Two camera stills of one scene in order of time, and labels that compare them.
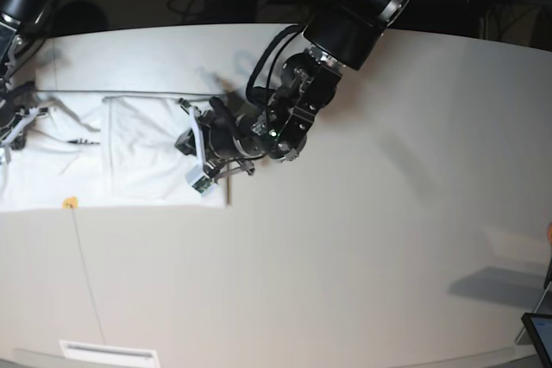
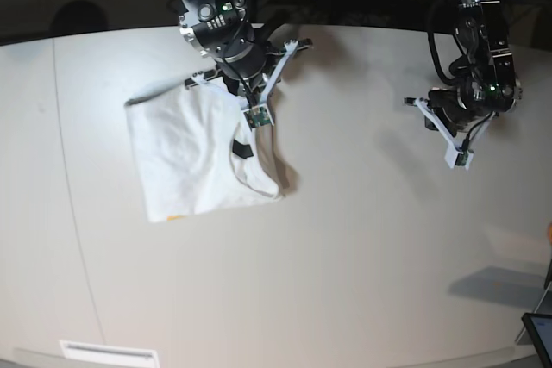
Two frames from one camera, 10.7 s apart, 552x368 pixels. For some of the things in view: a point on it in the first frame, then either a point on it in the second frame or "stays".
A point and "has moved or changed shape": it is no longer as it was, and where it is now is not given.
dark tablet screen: (540, 325) stays
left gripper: (12, 121) -> (253, 80)
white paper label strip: (96, 352) stays
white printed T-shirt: (99, 152) has moved or changed shape
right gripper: (223, 141) -> (456, 125)
